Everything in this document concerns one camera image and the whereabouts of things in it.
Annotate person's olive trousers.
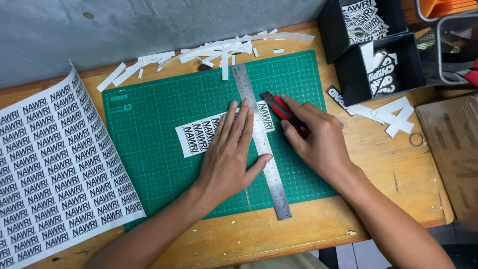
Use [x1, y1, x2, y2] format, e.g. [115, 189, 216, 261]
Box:
[223, 252, 320, 269]

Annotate steel ruler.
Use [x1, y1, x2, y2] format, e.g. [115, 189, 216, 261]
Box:
[232, 63, 293, 221]

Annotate pile of white paper offcuts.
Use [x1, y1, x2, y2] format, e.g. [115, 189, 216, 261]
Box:
[96, 28, 316, 93]

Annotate single black printed sticker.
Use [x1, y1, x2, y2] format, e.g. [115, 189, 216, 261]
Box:
[325, 85, 356, 117]

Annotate green cutting mat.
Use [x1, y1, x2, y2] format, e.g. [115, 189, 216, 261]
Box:
[102, 50, 340, 231]

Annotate wire basket with orange sheets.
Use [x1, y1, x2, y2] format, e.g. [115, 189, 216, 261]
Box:
[415, 0, 478, 22]

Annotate red and black utility knife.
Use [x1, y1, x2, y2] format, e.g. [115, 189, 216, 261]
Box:
[260, 91, 311, 140]

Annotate person's left hand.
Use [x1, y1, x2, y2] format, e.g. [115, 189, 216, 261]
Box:
[192, 98, 274, 211]

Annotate brown cardboard sheet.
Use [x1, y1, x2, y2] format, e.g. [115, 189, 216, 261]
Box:
[415, 93, 478, 233]

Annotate heap of white printed stickers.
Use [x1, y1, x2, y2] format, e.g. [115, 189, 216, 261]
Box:
[341, 0, 390, 45]

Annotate cut strip of printed stickers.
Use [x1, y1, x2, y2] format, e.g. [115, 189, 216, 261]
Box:
[175, 100, 276, 158]

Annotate black box with white stickers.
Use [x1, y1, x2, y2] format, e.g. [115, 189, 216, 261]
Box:
[317, 0, 409, 64]

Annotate wire mesh desk basket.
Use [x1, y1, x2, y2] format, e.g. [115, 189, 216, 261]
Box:
[415, 13, 478, 87]

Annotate bunch of black printed stickers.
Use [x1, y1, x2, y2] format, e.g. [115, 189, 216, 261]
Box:
[360, 41, 400, 99]

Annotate black box with dark stickers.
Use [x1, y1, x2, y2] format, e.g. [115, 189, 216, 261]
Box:
[334, 32, 428, 107]

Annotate large printed sticker sheet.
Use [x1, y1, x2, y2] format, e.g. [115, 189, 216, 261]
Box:
[0, 60, 147, 269]

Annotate white paper offcut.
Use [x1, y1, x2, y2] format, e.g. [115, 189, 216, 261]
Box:
[384, 104, 416, 138]
[371, 96, 411, 121]
[349, 103, 386, 125]

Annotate person's right hand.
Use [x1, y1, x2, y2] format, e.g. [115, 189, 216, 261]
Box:
[279, 94, 365, 192]

